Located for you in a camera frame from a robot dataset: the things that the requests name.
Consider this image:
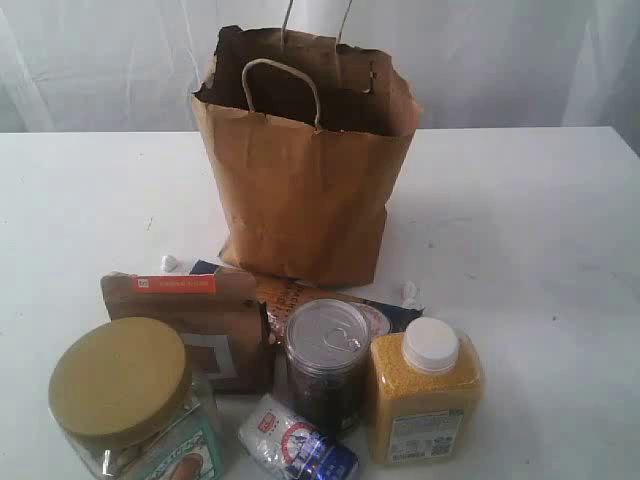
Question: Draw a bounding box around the dark jar with metal lid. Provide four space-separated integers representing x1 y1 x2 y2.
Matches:
284 299 371 436

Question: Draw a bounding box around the brown paper bag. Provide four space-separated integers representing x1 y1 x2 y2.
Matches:
192 25 421 287

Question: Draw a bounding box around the yellow grain bottle white cap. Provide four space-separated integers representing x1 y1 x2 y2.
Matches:
366 317 484 465

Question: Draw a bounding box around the clear jar with gold lid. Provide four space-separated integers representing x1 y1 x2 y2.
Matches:
48 317 224 479

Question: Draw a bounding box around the spaghetti packet blue and orange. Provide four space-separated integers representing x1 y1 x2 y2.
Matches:
189 258 426 346

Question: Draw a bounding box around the small white foam piece right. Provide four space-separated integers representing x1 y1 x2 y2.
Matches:
400 281 418 309

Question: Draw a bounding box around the small white foam piece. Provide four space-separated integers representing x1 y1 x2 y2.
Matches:
400 281 418 309
160 255 179 273

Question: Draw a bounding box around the brown paper pouch orange label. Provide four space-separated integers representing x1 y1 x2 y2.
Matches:
100 267 274 394

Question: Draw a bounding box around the small white foam piece left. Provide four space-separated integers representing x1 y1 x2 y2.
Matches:
160 255 179 273

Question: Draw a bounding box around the white blue sugar packet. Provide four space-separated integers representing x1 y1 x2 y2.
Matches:
238 394 359 480

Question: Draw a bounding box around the white backdrop curtain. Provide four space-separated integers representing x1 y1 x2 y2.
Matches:
1 1 639 135

